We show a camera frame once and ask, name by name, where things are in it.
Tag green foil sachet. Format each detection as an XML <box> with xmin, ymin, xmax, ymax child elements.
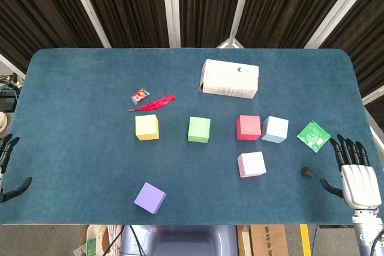
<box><xmin>296</xmin><ymin>120</ymin><xmax>332</xmax><ymax>155</ymax></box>

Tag white printed paper bag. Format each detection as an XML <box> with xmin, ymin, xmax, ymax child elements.
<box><xmin>73</xmin><ymin>224</ymin><xmax>124</xmax><ymax>256</ymax></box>

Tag purple foam cube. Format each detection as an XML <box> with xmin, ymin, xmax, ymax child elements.
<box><xmin>133</xmin><ymin>182</ymin><xmax>167</xmax><ymax>215</ymax></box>

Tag yellow green cable bundle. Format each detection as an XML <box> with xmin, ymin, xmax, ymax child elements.
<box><xmin>0</xmin><ymin>72</ymin><xmax>23</xmax><ymax>91</ymax></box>

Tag white printed cardboard box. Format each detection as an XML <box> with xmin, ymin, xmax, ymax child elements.
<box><xmin>197</xmin><ymin>59</ymin><xmax>260</xmax><ymax>100</ymax></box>

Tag yellow foam cube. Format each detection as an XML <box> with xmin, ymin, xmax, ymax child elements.
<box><xmin>134</xmin><ymin>114</ymin><xmax>160</xmax><ymax>141</ymax></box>

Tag dark brown curtain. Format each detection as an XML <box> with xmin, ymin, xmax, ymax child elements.
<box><xmin>236</xmin><ymin>0</ymin><xmax>356</xmax><ymax>49</ymax></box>
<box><xmin>319</xmin><ymin>0</ymin><xmax>384</xmax><ymax>98</ymax></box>
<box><xmin>76</xmin><ymin>0</ymin><xmax>170</xmax><ymax>49</ymax></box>
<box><xmin>0</xmin><ymin>0</ymin><xmax>104</xmax><ymax>73</ymax></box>
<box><xmin>173</xmin><ymin>0</ymin><xmax>247</xmax><ymax>49</ymax></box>

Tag beige straw hat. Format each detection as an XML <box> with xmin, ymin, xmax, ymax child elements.
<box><xmin>0</xmin><ymin>111</ymin><xmax>9</xmax><ymax>133</ymax></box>

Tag red foam cube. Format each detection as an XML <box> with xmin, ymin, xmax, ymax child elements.
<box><xmin>236</xmin><ymin>115</ymin><xmax>262</xmax><ymax>141</ymax></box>

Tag brown cardboard box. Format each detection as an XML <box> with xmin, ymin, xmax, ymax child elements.
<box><xmin>236</xmin><ymin>224</ymin><xmax>289</xmax><ymax>256</ymax></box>

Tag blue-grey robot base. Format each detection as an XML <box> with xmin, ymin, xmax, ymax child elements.
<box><xmin>119</xmin><ymin>224</ymin><xmax>239</xmax><ymax>256</ymax></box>

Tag white frame post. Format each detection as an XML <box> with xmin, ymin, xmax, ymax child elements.
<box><xmin>361</xmin><ymin>85</ymin><xmax>384</xmax><ymax>104</ymax></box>
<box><xmin>304</xmin><ymin>0</ymin><xmax>369</xmax><ymax>49</ymax></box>
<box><xmin>161</xmin><ymin>0</ymin><xmax>181</xmax><ymax>49</ymax></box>
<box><xmin>0</xmin><ymin>53</ymin><xmax>27</xmax><ymax>80</ymax></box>
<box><xmin>64</xmin><ymin>0</ymin><xmax>112</xmax><ymax>49</ymax></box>
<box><xmin>215</xmin><ymin>0</ymin><xmax>256</xmax><ymax>49</ymax></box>

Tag black power box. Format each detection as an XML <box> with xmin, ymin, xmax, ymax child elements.
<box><xmin>0</xmin><ymin>95</ymin><xmax>17</xmax><ymax>112</ymax></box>

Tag thin blue cable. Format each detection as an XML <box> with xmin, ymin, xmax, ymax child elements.
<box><xmin>311</xmin><ymin>225</ymin><xmax>320</xmax><ymax>256</ymax></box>

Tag light blue foam cube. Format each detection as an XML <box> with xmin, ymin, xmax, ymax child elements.
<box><xmin>260</xmin><ymin>116</ymin><xmax>289</xmax><ymax>144</ymax></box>

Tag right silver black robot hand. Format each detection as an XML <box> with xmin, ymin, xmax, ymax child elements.
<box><xmin>319</xmin><ymin>134</ymin><xmax>378</xmax><ymax>210</ymax></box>

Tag pink foam cube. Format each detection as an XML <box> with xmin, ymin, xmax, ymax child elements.
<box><xmin>237</xmin><ymin>151</ymin><xmax>267</xmax><ymax>179</ymax></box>

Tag green foam cube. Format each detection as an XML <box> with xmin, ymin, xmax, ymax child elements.
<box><xmin>187</xmin><ymin>116</ymin><xmax>211</xmax><ymax>143</ymax></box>

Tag blue felt table cloth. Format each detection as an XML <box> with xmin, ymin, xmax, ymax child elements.
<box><xmin>0</xmin><ymin>47</ymin><xmax>384</xmax><ymax>225</ymax></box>

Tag black base cable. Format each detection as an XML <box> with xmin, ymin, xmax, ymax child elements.
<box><xmin>128</xmin><ymin>224</ymin><xmax>146</xmax><ymax>256</ymax></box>

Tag red feather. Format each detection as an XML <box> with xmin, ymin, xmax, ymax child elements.
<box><xmin>128</xmin><ymin>94</ymin><xmax>177</xmax><ymax>112</ymax></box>

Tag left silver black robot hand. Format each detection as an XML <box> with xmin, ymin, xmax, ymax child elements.
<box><xmin>0</xmin><ymin>134</ymin><xmax>33</xmax><ymax>203</ymax></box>

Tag red wrapped candy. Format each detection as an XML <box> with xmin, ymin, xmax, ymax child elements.
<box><xmin>130</xmin><ymin>88</ymin><xmax>151</xmax><ymax>106</ymax></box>

